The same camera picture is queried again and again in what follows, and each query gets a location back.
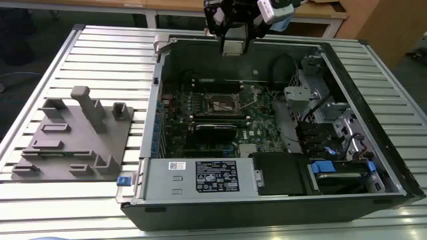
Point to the blue case latch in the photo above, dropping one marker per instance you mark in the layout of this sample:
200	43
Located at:
124	181

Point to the grey parts rack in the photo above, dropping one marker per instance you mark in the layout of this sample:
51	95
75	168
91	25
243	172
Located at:
76	150

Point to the silver CPU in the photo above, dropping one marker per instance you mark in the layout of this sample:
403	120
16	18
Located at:
233	47

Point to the grey power supply unit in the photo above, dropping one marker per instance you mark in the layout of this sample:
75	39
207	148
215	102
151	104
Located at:
160	180

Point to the blue disk carrier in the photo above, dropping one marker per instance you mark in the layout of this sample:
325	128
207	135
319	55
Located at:
321	167

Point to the black PC case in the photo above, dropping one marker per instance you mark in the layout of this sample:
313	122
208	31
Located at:
233	217

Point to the green motherboard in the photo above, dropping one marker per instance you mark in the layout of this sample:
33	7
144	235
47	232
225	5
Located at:
263	125

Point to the wooden cabinet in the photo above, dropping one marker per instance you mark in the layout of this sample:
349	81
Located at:
393	25

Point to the grey chair base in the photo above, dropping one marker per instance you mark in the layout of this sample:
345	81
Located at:
420	51

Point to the silver metal drive cage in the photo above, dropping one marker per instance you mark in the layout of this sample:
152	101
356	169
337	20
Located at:
300	96

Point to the silver chipset heatsink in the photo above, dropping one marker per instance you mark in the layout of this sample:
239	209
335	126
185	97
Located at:
248	148

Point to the black plastic shroud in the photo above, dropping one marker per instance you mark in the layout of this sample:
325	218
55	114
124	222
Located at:
280	175

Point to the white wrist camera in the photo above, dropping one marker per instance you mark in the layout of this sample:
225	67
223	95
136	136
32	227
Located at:
269	12
220	17

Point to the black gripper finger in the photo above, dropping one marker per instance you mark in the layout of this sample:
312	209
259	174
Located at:
223	40
249	37

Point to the CPU socket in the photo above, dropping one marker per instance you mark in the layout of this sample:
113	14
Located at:
223	105

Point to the wooden desk white frame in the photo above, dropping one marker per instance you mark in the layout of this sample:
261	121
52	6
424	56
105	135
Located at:
67	2
309	13

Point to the black graphics card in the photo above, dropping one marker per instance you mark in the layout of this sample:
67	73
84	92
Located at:
213	135

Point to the black office chair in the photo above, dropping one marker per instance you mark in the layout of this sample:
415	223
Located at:
16	37

